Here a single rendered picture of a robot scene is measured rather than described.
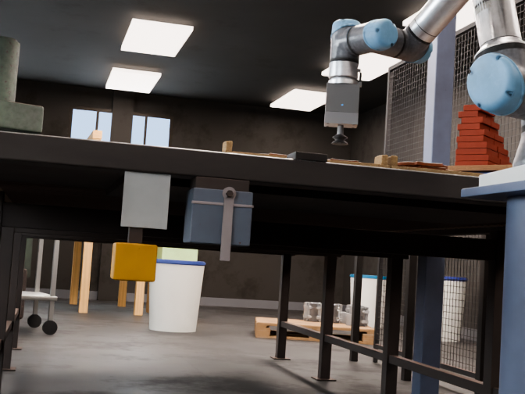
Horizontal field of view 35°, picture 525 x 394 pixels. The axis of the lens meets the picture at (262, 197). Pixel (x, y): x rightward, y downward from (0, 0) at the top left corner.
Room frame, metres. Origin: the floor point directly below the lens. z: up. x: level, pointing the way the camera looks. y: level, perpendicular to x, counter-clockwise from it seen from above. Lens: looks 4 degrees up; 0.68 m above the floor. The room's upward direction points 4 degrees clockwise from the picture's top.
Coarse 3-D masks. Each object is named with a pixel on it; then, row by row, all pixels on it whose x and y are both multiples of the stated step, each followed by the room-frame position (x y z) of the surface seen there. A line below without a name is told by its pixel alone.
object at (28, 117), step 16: (0, 48) 7.93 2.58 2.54; (16, 48) 8.04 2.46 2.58; (0, 64) 7.93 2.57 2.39; (16, 64) 8.06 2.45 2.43; (0, 80) 7.93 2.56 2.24; (16, 80) 8.10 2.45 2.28; (0, 96) 7.94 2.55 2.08; (0, 112) 7.94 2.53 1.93; (16, 112) 8.02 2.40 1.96; (32, 112) 8.09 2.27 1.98; (0, 128) 8.00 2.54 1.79; (16, 128) 8.03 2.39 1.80; (32, 128) 8.10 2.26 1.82; (32, 240) 8.21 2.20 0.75
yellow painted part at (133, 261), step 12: (132, 228) 1.84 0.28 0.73; (132, 240) 1.84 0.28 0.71; (120, 252) 1.80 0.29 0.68; (132, 252) 1.80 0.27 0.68; (144, 252) 1.81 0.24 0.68; (156, 252) 1.82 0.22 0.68; (120, 264) 1.80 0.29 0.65; (132, 264) 1.80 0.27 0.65; (144, 264) 1.81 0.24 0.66; (120, 276) 1.80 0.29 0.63; (132, 276) 1.80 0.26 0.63; (144, 276) 1.81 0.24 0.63
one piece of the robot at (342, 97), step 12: (336, 84) 2.11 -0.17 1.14; (348, 84) 2.11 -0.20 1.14; (360, 84) 2.13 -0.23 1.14; (336, 96) 2.11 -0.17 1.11; (348, 96) 2.11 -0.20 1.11; (336, 108) 2.11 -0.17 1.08; (348, 108) 2.11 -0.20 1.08; (324, 120) 2.12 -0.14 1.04; (336, 120) 2.11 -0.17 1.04; (348, 120) 2.11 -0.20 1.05
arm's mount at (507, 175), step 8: (512, 168) 1.73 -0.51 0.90; (520, 168) 1.70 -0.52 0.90; (480, 176) 1.85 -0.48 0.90; (488, 176) 1.82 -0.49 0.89; (496, 176) 1.79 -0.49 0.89; (504, 176) 1.76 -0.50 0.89; (512, 176) 1.73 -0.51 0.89; (520, 176) 1.70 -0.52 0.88; (480, 184) 1.85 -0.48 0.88; (488, 184) 1.82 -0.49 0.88
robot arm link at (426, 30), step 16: (432, 0) 2.02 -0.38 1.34; (448, 0) 1.99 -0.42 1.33; (464, 0) 1.99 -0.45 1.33; (416, 16) 2.06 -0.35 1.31; (432, 16) 2.03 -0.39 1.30; (448, 16) 2.02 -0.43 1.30; (416, 32) 2.07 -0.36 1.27; (432, 32) 2.06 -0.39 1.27; (416, 48) 2.09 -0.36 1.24; (432, 48) 2.13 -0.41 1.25
